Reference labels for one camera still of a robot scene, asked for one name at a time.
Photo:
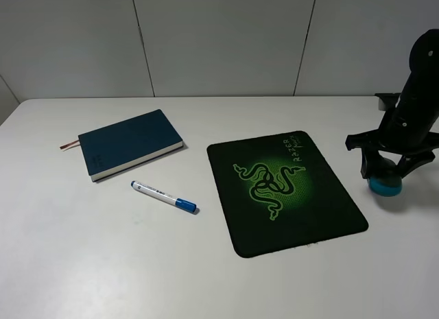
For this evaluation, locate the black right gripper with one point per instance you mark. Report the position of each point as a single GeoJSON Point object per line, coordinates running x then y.
{"type": "Point", "coordinates": [403, 132]}

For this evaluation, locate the grey and teal computer mouse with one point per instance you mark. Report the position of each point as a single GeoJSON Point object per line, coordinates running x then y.
{"type": "Point", "coordinates": [384, 180]}

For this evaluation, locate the white marker with blue cap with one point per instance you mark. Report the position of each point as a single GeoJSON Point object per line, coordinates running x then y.
{"type": "Point", "coordinates": [164, 197]}

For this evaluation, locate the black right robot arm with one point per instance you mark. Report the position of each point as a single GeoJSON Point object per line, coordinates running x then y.
{"type": "Point", "coordinates": [421, 89]}

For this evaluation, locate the black green snake mouse pad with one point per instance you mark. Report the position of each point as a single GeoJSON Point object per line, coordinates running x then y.
{"type": "Point", "coordinates": [278, 192]}

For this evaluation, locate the dark blue hardcover notebook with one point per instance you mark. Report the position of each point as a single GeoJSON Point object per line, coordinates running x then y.
{"type": "Point", "coordinates": [112, 149]}

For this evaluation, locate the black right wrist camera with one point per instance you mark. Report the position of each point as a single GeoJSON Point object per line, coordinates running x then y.
{"type": "Point", "coordinates": [387, 100]}

